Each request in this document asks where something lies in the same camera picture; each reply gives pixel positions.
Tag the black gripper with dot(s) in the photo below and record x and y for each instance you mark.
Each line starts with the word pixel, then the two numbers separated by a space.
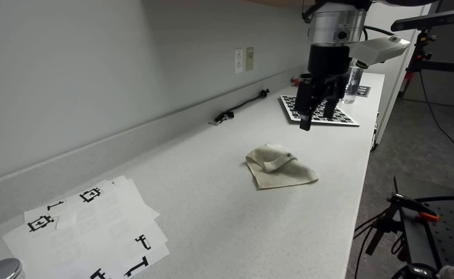
pixel 328 62

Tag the cream cloth towel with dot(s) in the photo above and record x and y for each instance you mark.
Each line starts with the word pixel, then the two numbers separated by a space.
pixel 282 172

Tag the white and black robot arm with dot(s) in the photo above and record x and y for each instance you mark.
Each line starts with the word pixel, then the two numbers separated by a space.
pixel 334 23

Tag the grey counter backsplash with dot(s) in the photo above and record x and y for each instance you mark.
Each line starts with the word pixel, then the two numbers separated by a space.
pixel 107 149

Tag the checkered calibration board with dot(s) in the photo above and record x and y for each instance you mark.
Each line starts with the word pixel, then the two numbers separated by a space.
pixel 339 118

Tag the small dark printed card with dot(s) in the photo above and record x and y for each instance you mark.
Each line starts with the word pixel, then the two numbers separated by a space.
pixel 364 91

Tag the black tripod stand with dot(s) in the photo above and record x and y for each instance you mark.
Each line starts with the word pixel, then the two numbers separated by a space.
pixel 420 56

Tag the orange and black clamp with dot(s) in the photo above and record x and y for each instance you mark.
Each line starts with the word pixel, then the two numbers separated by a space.
pixel 424 214

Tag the black perforated breadboard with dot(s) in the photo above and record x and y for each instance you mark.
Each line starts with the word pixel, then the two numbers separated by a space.
pixel 448 232

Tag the white printed paper sheet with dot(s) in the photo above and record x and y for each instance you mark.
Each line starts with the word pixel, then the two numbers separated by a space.
pixel 107 198
pixel 80 252

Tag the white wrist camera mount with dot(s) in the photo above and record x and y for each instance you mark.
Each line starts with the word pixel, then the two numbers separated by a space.
pixel 378 48

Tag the white wall outlet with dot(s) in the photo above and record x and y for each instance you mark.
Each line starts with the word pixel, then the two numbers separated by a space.
pixel 238 60

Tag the black camera bar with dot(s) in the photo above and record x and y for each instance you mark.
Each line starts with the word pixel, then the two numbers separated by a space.
pixel 427 18

